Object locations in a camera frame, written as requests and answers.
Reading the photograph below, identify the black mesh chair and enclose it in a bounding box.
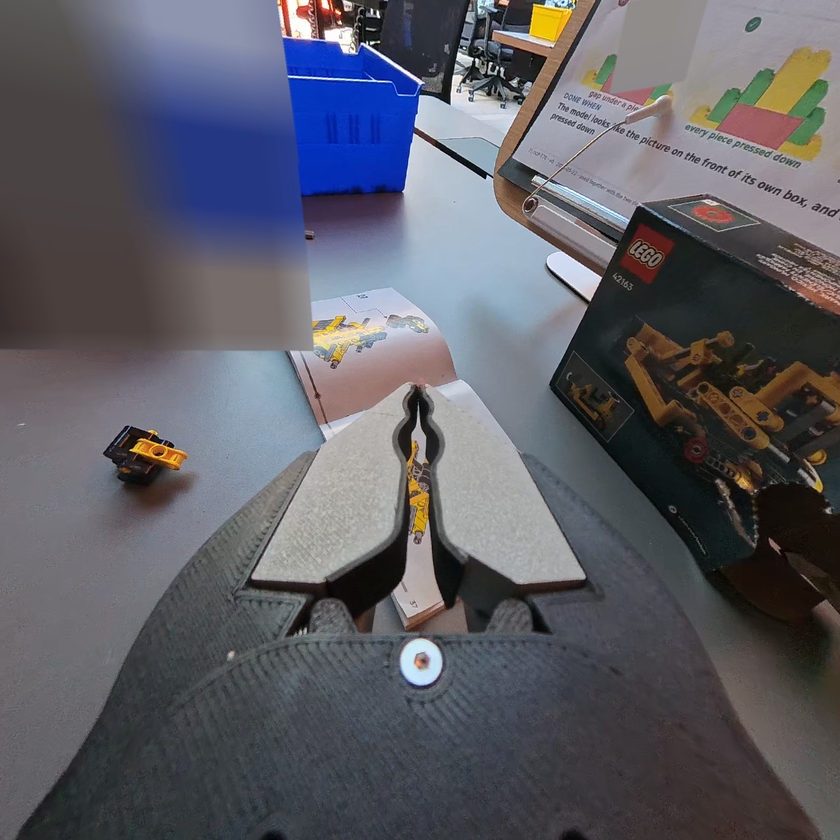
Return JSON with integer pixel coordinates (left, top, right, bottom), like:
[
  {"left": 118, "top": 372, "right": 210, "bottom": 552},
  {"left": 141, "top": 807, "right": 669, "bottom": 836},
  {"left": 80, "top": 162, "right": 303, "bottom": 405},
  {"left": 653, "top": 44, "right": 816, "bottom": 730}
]
[{"left": 379, "top": 0, "right": 472, "bottom": 105}]

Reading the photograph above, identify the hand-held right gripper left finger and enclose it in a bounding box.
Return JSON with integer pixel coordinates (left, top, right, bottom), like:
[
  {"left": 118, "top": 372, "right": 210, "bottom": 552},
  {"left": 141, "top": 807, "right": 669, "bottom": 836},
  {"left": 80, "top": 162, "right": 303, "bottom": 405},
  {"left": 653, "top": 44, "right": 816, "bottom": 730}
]
[{"left": 251, "top": 385, "right": 419, "bottom": 619}]

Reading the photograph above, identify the small black yellow lego subassembly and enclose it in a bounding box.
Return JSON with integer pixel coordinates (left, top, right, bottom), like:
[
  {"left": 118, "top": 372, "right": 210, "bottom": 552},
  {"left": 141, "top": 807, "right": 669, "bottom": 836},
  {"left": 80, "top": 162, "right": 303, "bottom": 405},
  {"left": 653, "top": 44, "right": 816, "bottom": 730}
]
[{"left": 103, "top": 425, "right": 190, "bottom": 487}]

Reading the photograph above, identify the lego instruction booklet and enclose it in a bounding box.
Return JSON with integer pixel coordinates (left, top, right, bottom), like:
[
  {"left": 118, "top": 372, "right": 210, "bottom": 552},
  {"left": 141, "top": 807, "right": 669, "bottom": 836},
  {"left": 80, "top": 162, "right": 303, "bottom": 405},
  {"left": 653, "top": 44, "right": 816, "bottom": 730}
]
[{"left": 287, "top": 287, "right": 526, "bottom": 628}]

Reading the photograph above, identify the yellow plastic bin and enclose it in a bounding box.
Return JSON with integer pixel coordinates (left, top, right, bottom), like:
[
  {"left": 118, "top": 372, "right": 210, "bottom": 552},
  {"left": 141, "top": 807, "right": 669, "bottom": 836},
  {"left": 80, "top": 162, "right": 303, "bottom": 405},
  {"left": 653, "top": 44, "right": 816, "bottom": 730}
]
[{"left": 528, "top": 3, "right": 573, "bottom": 42}]

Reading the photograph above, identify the blue plastic bin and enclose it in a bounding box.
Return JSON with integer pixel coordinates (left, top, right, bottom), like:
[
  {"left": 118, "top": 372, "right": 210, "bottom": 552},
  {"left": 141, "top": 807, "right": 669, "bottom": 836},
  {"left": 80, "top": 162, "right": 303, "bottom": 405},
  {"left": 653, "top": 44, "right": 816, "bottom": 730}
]
[{"left": 282, "top": 36, "right": 425, "bottom": 198}]

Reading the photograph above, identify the black office chair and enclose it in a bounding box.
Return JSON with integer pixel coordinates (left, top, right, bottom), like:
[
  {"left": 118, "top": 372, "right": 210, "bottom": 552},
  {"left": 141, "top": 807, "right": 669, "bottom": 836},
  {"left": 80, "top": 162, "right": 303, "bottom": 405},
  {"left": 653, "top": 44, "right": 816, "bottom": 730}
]
[{"left": 456, "top": 0, "right": 527, "bottom": 110}]

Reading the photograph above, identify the wooden background desk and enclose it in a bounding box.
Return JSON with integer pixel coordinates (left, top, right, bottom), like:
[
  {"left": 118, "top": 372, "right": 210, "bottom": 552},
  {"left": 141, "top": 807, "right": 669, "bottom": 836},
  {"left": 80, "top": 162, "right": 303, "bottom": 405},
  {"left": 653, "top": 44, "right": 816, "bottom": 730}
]
[{"left": 492, "top": 29, "right": 550, "bottom": 86}]

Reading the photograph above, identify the printed instruction sheet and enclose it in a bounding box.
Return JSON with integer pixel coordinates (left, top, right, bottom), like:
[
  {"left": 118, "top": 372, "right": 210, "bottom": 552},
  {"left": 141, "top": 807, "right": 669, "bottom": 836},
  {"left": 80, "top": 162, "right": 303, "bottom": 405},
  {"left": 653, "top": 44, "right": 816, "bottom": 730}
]
[{"left": 525, "top": 0, "right": 840, "bottom": 227}]

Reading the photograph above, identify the black lego set box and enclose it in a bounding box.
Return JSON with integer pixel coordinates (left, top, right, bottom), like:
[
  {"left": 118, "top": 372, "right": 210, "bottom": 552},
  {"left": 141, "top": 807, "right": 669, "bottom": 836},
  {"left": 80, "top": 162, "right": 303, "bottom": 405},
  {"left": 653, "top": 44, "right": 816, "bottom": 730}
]
[{"left": 550, "top": 195, "right": 840, "bottom": 624}]

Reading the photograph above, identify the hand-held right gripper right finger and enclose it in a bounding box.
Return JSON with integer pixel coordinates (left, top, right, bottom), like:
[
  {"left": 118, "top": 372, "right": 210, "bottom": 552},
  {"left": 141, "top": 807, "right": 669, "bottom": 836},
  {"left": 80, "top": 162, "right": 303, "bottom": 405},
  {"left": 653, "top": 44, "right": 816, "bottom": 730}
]
[{"left": 419, "top": 386, "right": 588, "bottom": 632}]

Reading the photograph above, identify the grey desk cable flap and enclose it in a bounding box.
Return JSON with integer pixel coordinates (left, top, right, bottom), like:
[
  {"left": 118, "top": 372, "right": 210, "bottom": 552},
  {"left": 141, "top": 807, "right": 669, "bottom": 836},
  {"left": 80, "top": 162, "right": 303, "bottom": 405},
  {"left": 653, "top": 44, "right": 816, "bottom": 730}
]
[{"left": 436, "top": 136, "right": 508, "bottom": 179}]

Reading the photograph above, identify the metal page holder wire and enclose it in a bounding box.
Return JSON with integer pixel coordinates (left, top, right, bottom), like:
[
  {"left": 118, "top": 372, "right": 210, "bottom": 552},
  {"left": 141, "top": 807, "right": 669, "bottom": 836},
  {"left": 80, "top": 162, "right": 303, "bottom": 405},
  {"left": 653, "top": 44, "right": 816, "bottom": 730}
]
[{"left": 523, "top": 95, "right": 676, "bottom": 215}]

